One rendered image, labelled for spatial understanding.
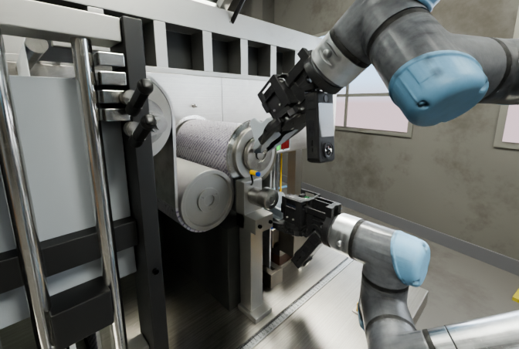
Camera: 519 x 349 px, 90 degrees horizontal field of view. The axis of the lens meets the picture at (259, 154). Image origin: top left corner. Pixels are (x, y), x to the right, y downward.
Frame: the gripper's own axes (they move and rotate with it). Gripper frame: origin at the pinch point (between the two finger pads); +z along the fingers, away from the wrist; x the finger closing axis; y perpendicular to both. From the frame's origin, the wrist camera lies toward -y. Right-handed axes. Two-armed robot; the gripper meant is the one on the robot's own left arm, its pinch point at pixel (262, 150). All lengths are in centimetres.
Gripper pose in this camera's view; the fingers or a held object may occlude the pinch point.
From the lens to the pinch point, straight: 52.6
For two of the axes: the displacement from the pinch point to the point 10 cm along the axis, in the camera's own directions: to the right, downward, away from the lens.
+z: -5.3, 5.2, 6.7
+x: -7.2, 1.4, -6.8
